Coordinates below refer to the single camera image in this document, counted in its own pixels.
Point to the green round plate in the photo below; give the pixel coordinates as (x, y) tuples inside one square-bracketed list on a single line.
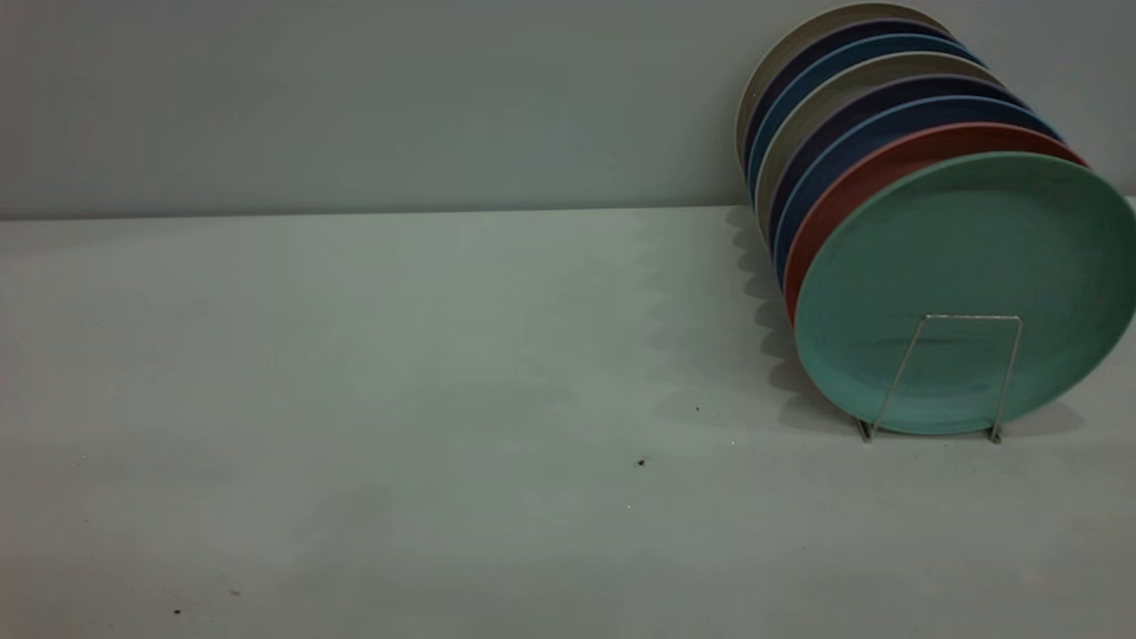
[(967, 266)]

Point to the red round plate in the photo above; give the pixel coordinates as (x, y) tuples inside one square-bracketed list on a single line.
[(825, 191)]

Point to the blue round plate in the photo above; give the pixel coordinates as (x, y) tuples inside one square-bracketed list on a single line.
[(825, 60), (825, 153)]

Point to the dark purple round plate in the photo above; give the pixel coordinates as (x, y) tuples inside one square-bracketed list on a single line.
[(825, 120)]

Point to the beige round plate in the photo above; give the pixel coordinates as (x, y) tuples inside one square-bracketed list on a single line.
[(825, 19), (825, 89)]

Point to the dark navy round plate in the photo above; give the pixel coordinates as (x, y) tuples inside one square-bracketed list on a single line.
[(825, 39)]

